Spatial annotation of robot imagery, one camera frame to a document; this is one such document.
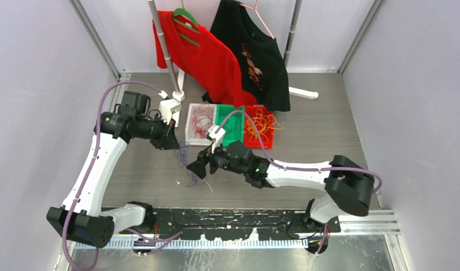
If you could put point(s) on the white plastic bin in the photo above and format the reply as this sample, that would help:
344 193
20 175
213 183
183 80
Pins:
199 119

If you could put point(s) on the red t-shirt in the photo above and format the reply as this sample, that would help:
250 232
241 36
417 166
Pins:
205 58

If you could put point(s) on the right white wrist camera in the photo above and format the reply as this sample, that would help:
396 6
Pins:
215 134

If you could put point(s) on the red plastic bin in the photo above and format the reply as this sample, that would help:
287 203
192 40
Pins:
264 121

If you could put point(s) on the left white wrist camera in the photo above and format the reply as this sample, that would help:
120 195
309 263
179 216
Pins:
170 110

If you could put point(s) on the green plastic bin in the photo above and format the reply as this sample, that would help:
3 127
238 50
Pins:
234 127

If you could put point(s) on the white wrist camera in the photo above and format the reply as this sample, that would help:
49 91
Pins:
170 110
215 134

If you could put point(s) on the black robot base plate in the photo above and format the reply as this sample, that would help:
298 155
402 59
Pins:
230 224

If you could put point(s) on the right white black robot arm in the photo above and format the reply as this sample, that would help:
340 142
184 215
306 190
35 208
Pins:
348 187

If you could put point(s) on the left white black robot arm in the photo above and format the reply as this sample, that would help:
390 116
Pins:
80 218

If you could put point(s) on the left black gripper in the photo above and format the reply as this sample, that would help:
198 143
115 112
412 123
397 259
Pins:
167 139

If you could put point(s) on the black printed t-shirt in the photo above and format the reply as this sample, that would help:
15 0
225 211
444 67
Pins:
264 77

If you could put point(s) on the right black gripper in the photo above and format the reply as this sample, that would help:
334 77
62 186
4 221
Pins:
198 166

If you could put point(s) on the green clothes hanger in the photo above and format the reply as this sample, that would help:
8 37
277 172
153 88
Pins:
187 26

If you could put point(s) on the pink clothes hanger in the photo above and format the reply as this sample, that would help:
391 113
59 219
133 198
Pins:
254 7

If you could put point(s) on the metal clothes rack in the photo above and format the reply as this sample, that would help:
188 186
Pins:
177 78

